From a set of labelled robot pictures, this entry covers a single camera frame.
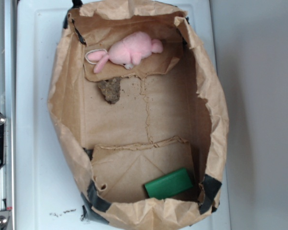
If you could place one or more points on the green rectangular block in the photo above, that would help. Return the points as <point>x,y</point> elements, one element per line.
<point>169,185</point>

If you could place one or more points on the aluminium frame rail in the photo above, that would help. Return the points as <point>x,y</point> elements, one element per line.
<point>8,21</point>

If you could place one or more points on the pink plush bunny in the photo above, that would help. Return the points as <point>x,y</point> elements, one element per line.
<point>127,52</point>

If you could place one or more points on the white plastic tray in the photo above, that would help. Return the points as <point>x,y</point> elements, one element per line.
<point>46,195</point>

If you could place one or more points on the brown dirt clump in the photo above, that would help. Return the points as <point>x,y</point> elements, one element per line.
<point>110,89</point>

